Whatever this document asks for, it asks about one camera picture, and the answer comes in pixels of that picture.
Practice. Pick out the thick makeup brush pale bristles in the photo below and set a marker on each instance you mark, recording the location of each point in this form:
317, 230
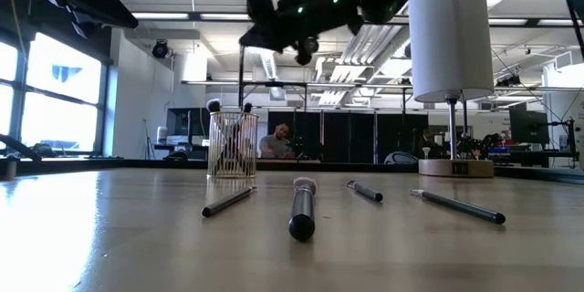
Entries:
302, 212

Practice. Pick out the long ceiling light strip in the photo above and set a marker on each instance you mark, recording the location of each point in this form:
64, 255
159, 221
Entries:
159, 16
506, 22

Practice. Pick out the dark striped oval object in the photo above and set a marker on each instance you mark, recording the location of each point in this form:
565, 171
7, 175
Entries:
400, 159

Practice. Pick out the black overhead metal rack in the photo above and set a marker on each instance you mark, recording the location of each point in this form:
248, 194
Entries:
283, 83

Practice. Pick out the white canister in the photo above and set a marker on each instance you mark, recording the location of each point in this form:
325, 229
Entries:
162, 136

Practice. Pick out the black partition panels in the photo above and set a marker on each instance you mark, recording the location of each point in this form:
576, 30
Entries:
347, 139

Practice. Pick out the white shade wooden base lamp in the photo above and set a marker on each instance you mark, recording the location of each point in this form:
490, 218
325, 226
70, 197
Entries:
449, 36

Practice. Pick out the person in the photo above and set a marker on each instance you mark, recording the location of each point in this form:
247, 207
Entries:
276, 143

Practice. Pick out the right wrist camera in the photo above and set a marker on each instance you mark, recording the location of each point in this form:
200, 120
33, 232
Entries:
310, 45

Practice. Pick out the small white mushroom-shaped object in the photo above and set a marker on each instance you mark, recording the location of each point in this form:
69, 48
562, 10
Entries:
425, 149

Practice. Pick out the makeup brush black fluffy head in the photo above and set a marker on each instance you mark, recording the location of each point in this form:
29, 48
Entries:
213, 105

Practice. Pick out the short thick dark makeup brush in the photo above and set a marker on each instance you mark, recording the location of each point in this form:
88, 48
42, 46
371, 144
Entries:
247, 107

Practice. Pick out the large bright window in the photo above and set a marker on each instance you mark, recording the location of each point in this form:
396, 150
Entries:
59, 100

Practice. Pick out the dark computer monitor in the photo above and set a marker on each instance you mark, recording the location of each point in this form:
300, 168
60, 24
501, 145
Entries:
182, 123
529, 125

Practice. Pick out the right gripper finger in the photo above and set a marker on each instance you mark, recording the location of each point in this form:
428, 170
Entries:
274, 38
261, 2

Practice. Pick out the black round ceiling fixture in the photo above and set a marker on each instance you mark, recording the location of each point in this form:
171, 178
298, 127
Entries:
160, 49

